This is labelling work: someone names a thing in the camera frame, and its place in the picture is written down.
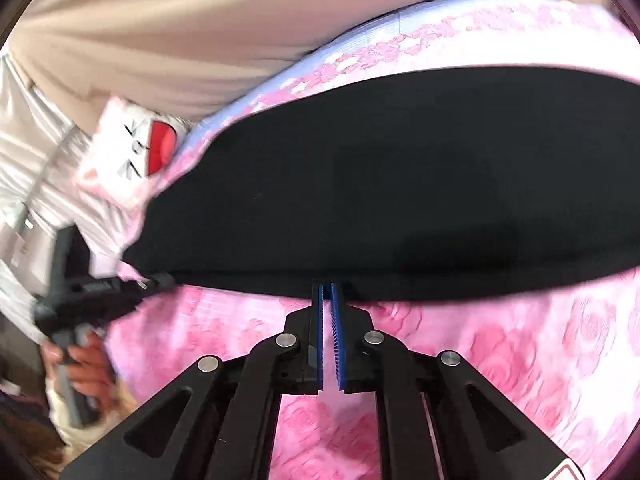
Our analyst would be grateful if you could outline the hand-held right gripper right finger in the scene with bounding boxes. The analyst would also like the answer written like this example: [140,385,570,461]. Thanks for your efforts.
[329,283,577,480]

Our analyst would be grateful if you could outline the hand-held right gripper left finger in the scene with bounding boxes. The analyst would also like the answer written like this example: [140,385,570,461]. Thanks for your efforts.
[60,283,326,480]

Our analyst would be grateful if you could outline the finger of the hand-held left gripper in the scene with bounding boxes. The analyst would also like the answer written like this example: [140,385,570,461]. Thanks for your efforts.
[135,271,177,295]

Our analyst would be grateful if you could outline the black pants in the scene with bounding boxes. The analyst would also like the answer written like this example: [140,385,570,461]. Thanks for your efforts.
[122,67,640,306]

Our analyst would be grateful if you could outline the person's left hand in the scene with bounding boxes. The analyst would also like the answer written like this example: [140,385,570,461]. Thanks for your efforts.
[42,330,119,407]

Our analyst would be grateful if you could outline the white cat face pillow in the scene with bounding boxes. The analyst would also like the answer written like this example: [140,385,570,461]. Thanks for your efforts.
[75,95,193,211]

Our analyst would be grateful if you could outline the white satin quilt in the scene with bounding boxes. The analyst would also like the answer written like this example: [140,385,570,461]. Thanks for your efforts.
[0,55,126,266]

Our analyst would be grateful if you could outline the pink floral bed sheet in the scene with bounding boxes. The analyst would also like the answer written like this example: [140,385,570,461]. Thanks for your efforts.
[65,0,640,480]

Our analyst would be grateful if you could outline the beige fabric headboard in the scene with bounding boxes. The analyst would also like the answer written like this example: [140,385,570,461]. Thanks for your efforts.
[10,0,601,131]

